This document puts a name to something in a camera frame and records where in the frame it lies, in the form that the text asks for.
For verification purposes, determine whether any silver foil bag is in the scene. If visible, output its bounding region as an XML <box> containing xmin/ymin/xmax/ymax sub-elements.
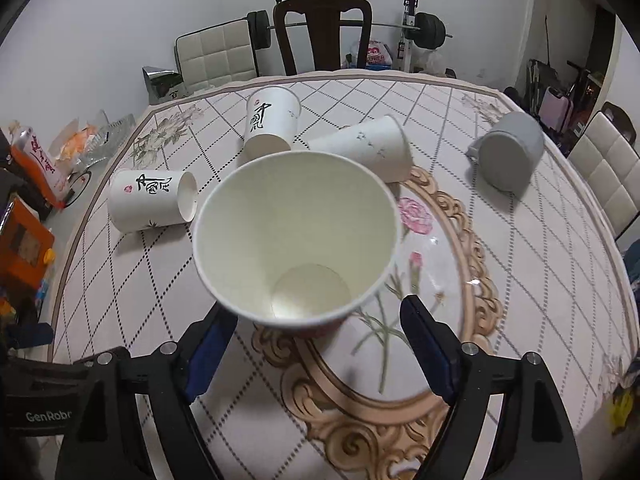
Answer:
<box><xmin>142</xmin><ymin>65</ymin><xmax>189</xmax><ymax>105</ymax></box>

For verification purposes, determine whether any orange snack bag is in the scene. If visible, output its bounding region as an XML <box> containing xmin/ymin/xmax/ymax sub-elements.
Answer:
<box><xmin>9</xmin><ymin>127</ymin><xmax>72</xmax><ymax>211</ymax></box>

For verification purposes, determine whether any white paper cup small print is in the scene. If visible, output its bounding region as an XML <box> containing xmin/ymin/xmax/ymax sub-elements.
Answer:
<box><xmin>306</xmin><ymin>115</ymin><xmax>414</xmax><ymax>184</ymax></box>

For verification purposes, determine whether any orange cardboard box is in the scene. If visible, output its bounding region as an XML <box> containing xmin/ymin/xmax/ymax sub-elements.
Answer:
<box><xmin>0</xmin><ymin>197</ymin><xmax>56</xmax><ymax>292</ymax></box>

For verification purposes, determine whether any black barbell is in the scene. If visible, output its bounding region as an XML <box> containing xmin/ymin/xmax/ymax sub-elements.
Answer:
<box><xmin>247</xmin><ymin>10</ymin><xmax>454</xmax><ymax>52</ymax></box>

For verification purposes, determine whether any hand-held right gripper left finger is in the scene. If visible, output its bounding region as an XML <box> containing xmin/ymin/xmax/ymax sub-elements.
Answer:
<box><xmin>55</xmin><ymin>302</ymin><xmax>240</xmax><ymax>480</ymax></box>

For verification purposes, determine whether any dark wooden chair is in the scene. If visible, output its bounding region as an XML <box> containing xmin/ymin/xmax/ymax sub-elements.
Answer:
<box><xmin>273</xmin><ymin>0</ymin><xmax>374</xmax><ymax>77</ymax></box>

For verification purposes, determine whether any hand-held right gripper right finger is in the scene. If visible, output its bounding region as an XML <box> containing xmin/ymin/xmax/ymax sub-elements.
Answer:
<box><xmin>399</xmin><ymin>294</ymin><xmax>584</xmax><ymax>480</ymax></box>

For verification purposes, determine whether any white paper cup black calligraphy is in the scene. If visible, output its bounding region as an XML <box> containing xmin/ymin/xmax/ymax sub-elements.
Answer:
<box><xmin>242</xmin><ymin>86</ymin><xmax>302</xmax><ymax>161</ymax></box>
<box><xmin>109</xmin><ymin>169</ymin><xmax>199</xmax><ymax>234</ymax></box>

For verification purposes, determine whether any large plain white paper cup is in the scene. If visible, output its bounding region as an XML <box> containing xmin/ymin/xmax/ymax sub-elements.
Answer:
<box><xmin>192</xmin><ymin>150</ymin><xmax>403</xmax><ymax>342</ymax></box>

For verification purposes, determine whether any red and white plastic bag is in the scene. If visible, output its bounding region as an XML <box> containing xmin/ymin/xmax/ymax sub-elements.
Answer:
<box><xmin>342</xmin><ymin>39</ymin><xmax>394</xmax><ymax>69</ymax></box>

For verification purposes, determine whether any clear plastic food packet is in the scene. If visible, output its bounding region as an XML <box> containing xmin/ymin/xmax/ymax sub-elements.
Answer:
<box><xmin>54</xmin><ymin>110</ymin><xmax>137</xmax><ymax>172</ymax></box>

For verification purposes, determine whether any floral printed tablecloth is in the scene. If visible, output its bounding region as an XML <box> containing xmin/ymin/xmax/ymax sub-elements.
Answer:
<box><xmin>47</xmin><ymin>67</ymin><xmax>639</xmax><ymax>480</ymax></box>

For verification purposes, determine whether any beige padded chair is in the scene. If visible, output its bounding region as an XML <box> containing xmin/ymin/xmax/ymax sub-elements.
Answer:
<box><xmin>567</xmin><ymin>110</ymin><xmax>640</xmax><ymax>242</ymax></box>
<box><xmin>175</xmin><ymin>19</ymin><xmax>259</xmax><ymax>97</ymax></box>

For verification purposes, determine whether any pink suitcase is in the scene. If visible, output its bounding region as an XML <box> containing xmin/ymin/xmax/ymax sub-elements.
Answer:
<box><xmin>542</xmin><ymin>86</ymin><xmax>576</xmax><ymax>134</ymax></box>

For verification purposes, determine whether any grey ceramic mug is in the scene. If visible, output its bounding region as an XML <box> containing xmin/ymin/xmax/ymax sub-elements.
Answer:
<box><xmin>466</xmin><ymin>111</ymin><xmax>546</xmax><ymax>193</ymax></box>

